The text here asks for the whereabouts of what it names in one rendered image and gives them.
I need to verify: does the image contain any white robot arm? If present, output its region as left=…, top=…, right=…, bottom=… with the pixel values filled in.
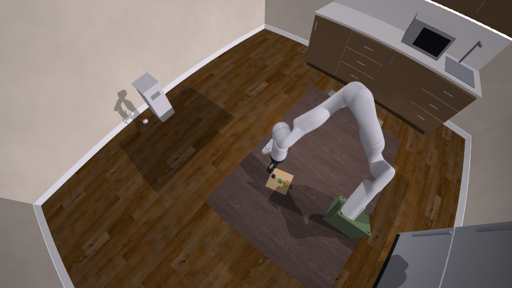
left=262, top=82, right=395, bottom=221

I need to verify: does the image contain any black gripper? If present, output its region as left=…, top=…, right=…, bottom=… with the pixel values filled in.
left=267, top=155, right=285, bottom=174

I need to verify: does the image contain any beige square mat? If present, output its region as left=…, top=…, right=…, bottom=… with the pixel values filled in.
left=265, top=168, right=294, bottom=195

